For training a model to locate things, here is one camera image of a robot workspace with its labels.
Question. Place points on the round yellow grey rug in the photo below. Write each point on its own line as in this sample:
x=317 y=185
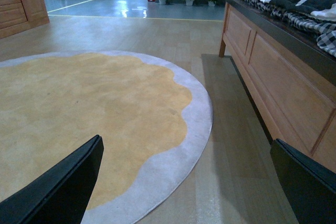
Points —
x=154 y=117

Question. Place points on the wooden wardrobe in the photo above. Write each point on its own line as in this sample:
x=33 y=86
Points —
x=21 y=15

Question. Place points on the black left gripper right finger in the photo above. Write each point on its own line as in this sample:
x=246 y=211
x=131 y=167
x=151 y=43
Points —
x=308 y=186

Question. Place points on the black white checkered blanket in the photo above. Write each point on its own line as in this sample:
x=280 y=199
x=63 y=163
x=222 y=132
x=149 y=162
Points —
x=324 y=32

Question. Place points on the wooden bed frame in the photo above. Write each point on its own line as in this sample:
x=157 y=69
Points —
x=290 y=80

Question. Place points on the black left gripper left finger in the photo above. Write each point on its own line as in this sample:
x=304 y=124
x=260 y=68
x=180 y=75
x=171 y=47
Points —
x=61 y=194

